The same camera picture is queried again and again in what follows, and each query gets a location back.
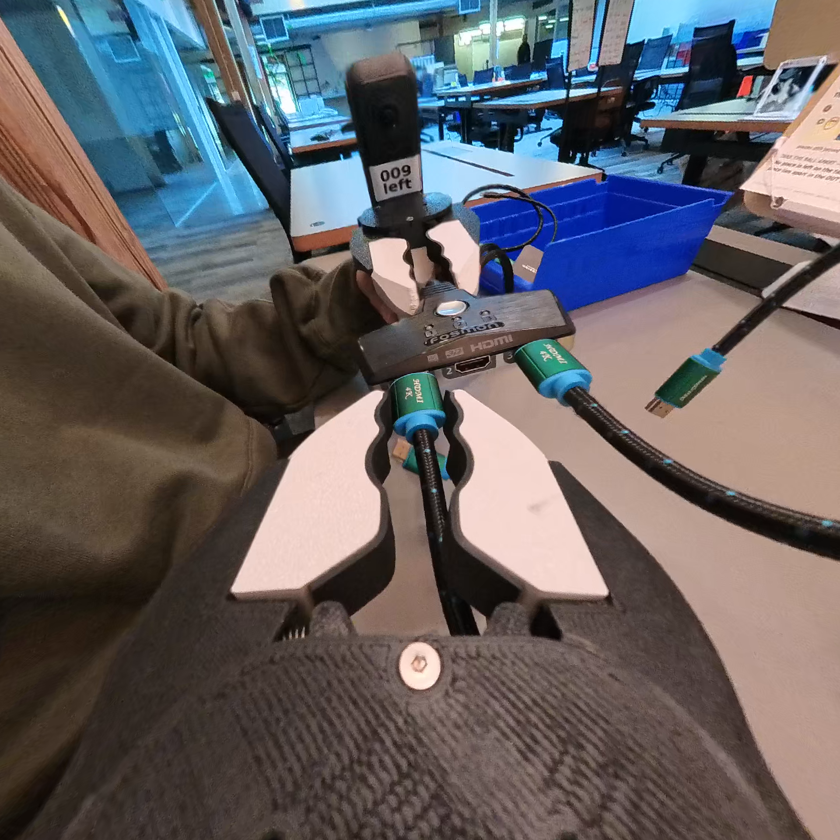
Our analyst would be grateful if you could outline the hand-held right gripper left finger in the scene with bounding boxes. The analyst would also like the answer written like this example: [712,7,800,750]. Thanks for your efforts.
[230,390,398,613]

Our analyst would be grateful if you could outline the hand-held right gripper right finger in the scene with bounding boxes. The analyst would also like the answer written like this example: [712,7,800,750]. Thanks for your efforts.
[446,388,611,616]

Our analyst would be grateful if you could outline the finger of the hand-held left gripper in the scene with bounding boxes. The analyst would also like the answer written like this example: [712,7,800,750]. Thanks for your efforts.
[367,236,422,319]
[425,220,483,298]

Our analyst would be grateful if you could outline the black adapter cable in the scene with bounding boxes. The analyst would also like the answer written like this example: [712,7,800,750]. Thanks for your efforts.
[461,185,560,294]

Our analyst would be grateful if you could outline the black HDMI switch box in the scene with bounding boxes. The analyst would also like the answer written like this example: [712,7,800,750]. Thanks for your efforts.
[357,289,577,388]

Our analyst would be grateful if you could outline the braided HDMI cable green plugs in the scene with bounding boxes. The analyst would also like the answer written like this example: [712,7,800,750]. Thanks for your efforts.
[512,243,840,562]
[387,369,481,636]

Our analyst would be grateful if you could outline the blue plastic bin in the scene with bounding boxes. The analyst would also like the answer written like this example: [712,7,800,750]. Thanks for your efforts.
[469,174,732,312]

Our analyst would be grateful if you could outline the white desk orange edge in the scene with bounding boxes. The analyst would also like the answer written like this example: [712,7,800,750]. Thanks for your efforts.
[289,139,605,256]

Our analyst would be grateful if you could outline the grey desk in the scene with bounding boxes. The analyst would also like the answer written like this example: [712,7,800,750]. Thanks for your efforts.
[289,252,840,840]

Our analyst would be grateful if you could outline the person's left hand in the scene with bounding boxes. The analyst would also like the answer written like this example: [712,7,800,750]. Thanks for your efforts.
[354,269,398,324]

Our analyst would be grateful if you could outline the black office chair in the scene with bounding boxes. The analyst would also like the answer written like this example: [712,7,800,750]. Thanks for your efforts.
[206,98,294,263]

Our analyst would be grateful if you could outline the rows of office desks chairs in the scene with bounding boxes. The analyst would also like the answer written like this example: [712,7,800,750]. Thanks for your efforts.
[420,20,788,185]

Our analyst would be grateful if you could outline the person in olive sleeve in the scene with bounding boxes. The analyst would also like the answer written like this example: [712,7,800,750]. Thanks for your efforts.
[0,177,290,840]

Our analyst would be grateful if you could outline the instruction sheet on stand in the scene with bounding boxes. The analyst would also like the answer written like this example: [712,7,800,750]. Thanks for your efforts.
[740,0,840,238]

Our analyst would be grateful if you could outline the printed marker card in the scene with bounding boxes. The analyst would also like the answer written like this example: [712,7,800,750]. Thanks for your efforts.
[753,56,829,120]

